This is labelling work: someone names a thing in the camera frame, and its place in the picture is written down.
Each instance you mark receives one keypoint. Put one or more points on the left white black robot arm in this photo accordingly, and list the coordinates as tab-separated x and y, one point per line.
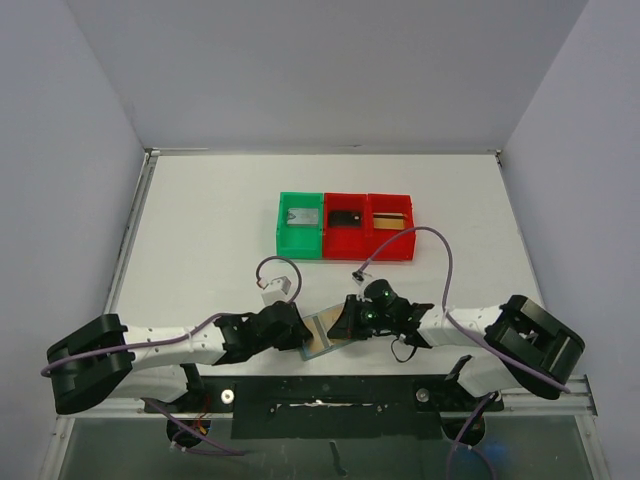
108	359

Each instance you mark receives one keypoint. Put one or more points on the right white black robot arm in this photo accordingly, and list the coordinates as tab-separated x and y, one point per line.
523	344

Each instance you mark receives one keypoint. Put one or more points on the silver grey card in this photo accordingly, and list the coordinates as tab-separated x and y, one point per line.
299	217

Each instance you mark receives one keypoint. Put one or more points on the middle red plastic bin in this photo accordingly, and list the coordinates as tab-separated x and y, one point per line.
344	233

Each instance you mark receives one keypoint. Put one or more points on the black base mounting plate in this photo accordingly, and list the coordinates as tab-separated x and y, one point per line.
329	407

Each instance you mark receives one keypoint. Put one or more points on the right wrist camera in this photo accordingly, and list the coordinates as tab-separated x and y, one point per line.
358	276

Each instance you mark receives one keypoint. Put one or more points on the black card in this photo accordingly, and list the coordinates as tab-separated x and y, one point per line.
344	219

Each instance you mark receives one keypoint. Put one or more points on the left aluminium side rail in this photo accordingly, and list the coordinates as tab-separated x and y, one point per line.
130	231

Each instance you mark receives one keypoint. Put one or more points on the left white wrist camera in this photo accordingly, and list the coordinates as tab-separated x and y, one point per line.
274	290

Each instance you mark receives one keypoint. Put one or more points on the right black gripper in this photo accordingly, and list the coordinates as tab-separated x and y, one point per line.
347	320

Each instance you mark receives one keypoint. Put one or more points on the green plastic bin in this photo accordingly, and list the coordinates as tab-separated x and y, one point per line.
299	228

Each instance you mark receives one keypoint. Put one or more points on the green card holder wallet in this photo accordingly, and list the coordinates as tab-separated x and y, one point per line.
322	335

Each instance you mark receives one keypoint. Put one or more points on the gold card with stripe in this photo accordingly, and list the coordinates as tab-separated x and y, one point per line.
389	221

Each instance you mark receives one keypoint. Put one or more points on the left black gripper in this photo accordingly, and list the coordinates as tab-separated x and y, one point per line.
298	334

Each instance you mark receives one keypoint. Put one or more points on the aluminium frame rail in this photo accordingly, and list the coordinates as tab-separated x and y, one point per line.
578	402

